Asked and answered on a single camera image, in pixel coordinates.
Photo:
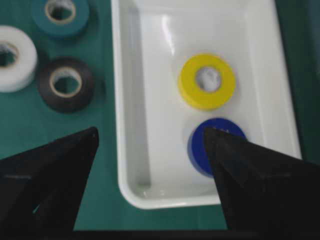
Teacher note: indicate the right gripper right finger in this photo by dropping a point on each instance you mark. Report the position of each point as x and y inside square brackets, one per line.
[263, 193]

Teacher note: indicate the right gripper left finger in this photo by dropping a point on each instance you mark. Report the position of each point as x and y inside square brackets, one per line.
[41, 189]

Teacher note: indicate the blue tape roll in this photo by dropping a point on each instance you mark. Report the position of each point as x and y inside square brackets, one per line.
[196, 146]

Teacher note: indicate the yellow tape roll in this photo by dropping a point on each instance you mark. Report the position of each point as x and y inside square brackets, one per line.
[198, 98]

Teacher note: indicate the black tape roll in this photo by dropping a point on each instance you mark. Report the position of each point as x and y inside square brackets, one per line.
[66, 84]

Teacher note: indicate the white tape roll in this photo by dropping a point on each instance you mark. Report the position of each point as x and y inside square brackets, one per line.
[19, 72]

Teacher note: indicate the green tape roll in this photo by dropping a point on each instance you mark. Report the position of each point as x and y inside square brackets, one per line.
[79, 15]

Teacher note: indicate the white plastic tray case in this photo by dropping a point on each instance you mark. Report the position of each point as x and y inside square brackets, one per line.
[152, 40]

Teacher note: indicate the green table cloth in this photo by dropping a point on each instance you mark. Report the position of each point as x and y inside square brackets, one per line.
[27, 122]

